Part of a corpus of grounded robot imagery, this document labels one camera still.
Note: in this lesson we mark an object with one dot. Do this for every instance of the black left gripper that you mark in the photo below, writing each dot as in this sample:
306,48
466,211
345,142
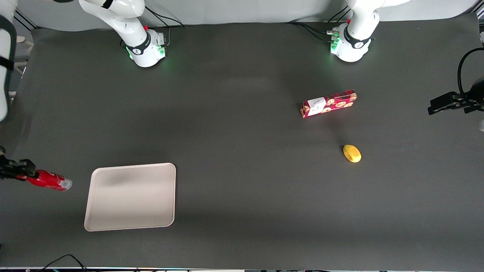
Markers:
473,99

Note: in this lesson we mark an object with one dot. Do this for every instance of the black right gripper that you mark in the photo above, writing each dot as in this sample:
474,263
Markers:
11,168

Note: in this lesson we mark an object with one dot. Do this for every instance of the red coke bottle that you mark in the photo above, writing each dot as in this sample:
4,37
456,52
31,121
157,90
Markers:
51,180

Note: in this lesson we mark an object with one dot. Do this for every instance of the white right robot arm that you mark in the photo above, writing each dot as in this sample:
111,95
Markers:
128,22

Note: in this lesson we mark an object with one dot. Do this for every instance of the beige plastic tray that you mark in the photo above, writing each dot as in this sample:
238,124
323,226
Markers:
130,196

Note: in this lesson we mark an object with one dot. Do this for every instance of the yellow lemon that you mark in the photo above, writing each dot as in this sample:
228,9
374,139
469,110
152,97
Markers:
352,153

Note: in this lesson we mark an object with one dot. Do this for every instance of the red cookie box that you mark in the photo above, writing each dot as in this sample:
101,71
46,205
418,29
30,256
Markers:
329,104

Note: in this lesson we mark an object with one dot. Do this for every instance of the dark grey table mat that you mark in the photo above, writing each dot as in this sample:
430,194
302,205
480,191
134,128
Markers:
257,211

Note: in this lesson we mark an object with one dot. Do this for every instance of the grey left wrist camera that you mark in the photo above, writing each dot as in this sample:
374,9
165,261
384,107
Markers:
481,125

